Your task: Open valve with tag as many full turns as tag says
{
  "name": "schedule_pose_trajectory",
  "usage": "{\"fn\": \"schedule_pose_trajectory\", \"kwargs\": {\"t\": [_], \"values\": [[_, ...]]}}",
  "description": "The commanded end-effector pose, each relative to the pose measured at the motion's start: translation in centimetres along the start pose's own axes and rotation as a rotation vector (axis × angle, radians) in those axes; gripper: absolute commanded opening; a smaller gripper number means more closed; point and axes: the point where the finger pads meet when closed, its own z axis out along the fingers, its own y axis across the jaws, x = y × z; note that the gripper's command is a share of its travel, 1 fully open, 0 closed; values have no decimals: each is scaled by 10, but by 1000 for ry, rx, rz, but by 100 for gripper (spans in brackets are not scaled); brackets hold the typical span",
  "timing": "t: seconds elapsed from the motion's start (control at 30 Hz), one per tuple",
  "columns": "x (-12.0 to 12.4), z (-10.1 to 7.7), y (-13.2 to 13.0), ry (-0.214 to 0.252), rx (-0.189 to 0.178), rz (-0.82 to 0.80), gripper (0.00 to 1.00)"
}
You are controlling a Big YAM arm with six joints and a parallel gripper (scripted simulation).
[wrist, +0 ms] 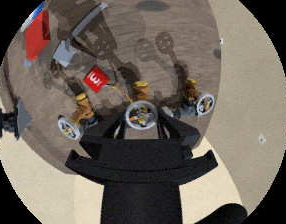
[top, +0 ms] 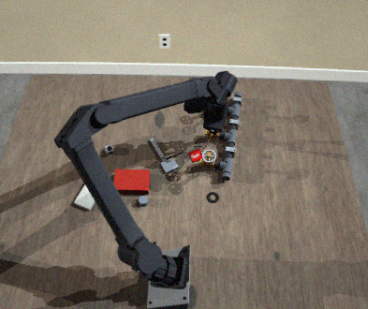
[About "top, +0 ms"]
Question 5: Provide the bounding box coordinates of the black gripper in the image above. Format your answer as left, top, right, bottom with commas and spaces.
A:
203, 103, 228, 134

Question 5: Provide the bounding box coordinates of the red flat block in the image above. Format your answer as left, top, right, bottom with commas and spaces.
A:
113, 169, 150, 195

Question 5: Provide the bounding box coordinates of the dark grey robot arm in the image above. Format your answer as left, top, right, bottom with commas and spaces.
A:
54, 71, 238, 289

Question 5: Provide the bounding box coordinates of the red square tag with gold chain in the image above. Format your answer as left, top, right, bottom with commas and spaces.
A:
189, 136, 211, 162

